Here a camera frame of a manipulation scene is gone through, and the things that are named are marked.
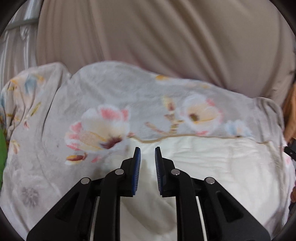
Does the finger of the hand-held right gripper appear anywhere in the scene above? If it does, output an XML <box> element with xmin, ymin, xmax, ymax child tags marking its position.
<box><xmin>284</xmin><ymin>139</ymin><xmax>296</xmax><ymax>162</ymax></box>

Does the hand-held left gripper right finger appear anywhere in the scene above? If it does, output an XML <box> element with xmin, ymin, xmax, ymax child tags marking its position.
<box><xmin>155</xmin><ymin>146</ymin><xmax>271</xmax><ymax>241</ymax></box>

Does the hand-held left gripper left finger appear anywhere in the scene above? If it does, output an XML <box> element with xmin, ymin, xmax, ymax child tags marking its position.
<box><xmin>26</xmin><ymin>147</ymin><xmax>141</xmax><ymax>241</ymax></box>

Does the cream quilted jacket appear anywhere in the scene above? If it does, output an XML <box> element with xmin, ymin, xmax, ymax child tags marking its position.
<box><xmin>92</xmin><ymin>134</ymin><xmax>292</xmax><ymax>241</ymax></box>

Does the orange hanging garment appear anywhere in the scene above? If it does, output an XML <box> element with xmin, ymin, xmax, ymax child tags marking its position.
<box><xmin>281</xmin><ymin>81</ymin><xmax>296</xmax><ymax>143</ymax></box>

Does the grey floral blanket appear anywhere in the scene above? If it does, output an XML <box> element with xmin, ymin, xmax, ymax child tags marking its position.
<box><xmin>0</xmin><ymin>61</ymin><xmax>295</xmax><ymax>239</ymax></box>

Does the green cloth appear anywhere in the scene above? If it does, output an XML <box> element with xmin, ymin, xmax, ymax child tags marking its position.
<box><xmin>0</xmin><ymin>127</ymin><xmax>8</xmax><ymax>193</ymax></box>

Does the beige curtain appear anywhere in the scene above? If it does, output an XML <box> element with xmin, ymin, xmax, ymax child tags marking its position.
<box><xmin>36</xmin><ymin>0</ymin><xmax>296</xmax><ymax>107</ymax></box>

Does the white sheer curtain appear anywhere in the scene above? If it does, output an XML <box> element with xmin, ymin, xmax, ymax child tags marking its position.
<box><xmin>0</xmin><ymin>2</ymin><xmax>44</xmax><ymax>87</ymax></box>

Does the grey metal rail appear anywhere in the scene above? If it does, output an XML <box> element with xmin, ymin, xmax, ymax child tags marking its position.
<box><xmin>3</xmin><ymin>18</ymin><xmax>39</xmax><ymax>32</ymax></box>

